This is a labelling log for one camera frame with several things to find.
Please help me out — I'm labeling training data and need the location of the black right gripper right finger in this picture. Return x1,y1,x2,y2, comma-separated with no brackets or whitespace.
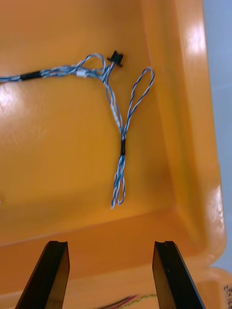
152,240,206,309

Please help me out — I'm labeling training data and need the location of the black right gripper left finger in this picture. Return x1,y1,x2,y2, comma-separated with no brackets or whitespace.
14,240,71,309

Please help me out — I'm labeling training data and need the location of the yellow-orange plastic bin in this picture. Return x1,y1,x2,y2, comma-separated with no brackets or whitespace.
0,264,232,309
0,0,228,298

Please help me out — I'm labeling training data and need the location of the red black green-yellow wire harness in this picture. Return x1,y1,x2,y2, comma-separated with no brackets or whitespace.
100,293,158,309

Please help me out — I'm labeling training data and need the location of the blue-white twisted wire harness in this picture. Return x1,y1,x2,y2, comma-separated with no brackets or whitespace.
102,66,156,210
0,50,125,84

